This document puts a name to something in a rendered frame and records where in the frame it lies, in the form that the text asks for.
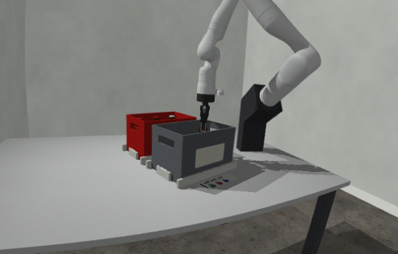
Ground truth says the grey paper strip with colored squares and marks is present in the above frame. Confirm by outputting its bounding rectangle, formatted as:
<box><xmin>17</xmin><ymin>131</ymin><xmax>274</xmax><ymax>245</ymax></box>
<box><xmin>198</xmin><ymin>174</ymin><xmax>237</xmax><ymax>191</ymax></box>

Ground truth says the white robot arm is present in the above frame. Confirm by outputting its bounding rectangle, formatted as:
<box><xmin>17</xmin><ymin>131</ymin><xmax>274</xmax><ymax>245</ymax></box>
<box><xmin>197</xmin><ymin>0</ymin><xmax>321</xmax><ymax>106</ymax></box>

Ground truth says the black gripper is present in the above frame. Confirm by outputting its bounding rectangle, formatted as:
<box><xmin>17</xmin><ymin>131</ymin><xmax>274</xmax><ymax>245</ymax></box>
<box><xmin>197</xmin><ymin>93</ymin><xmax>215</xmax><ymax>132</ymax></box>

